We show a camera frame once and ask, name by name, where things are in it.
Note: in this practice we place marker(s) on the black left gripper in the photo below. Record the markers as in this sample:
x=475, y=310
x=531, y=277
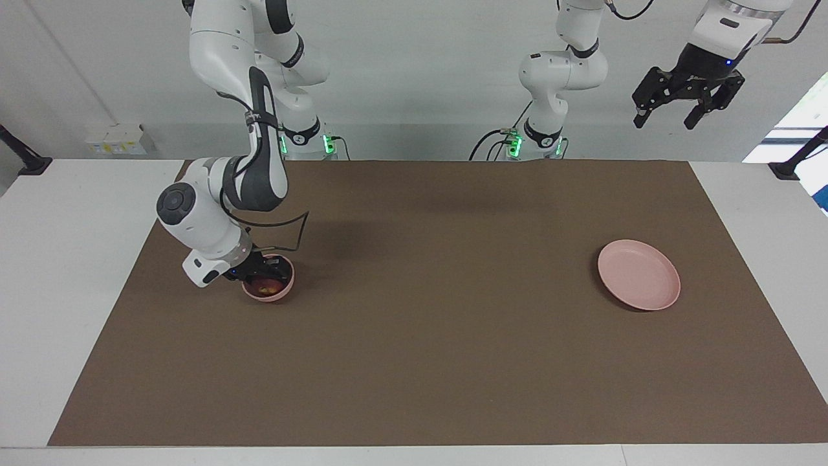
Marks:
x=702, y=74

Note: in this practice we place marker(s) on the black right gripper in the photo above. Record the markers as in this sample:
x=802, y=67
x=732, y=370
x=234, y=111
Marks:
x=246, y=262

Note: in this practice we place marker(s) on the dark red apple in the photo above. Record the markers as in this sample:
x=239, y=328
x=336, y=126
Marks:
x=266, y=289

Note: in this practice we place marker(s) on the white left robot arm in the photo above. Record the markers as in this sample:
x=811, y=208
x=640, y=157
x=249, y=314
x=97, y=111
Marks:
x=556, y=71

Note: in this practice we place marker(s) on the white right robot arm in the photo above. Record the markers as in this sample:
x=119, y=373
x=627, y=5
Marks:
x=213, y=52

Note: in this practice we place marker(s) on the pink bowl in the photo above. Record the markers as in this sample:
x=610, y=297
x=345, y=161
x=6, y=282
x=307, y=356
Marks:
x=284, y=291

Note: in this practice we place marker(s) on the pink plate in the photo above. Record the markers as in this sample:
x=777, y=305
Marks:
x=640, y=275

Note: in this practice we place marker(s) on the black clamp stand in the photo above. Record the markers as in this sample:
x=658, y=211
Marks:
x=786, y=169
x=29, y=163

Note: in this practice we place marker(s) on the brown table mat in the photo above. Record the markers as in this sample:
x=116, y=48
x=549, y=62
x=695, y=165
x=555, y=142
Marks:
x=420, y=323

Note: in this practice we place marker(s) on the blue object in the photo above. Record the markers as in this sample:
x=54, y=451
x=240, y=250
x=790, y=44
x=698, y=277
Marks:
x=823, y=197

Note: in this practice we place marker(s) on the white wall socket box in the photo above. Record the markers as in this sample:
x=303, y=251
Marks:
x=119, y=141

